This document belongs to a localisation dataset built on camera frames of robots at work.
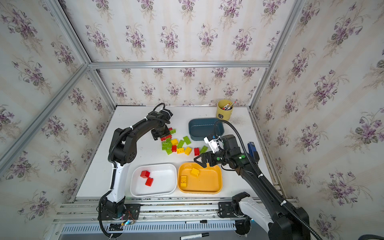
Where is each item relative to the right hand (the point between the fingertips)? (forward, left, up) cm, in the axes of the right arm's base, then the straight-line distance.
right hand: (199, 159), depth 74 cm
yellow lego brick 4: (+14, +6, -16) cm, 22 cm away
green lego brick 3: (+17, +20, -14) cm, 30 cm away
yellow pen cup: (+39, -20, -4) cm, 44 cm away
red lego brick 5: (+12, +1, -14) cm, 18 cm away
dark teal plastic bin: (+34, -3, -18) cm, 38 cm away
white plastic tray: (-5, +19, -16) cm, 25 cm away
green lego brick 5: (+13, +18, -15) cm, 27 cm away
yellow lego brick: (-1, +2, -14) cm, 14 cm away
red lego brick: (-5, +28, -15) cm, 32 cm away
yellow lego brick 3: (+13, +11, -14) cm, 22 cm away
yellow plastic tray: (-4, +3, -16) cm, 17 cm away
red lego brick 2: (-2, +30, -13) cm, 33 cm away
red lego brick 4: (+16, +15, -15) cm, 27 cm away
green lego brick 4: (+19, +11, -16) cm, 27 cm away
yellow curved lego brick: (-5, +9, -17) cm, 20 cm away
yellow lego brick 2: (+20, +15, -14) cm, 29 cm away
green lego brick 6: (+14, -4, -16) cm, 22 cm away
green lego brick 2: (+22, +7, -16) cm, 28 cm away
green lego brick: (+29, +17, -15) cm, 37 cm away
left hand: (+25, +23, -13) cm, 36 cm away
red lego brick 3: (+23, +22, -15) cm, 36 cm away
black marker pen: (-30, +3, -16) cm, 34 cm away
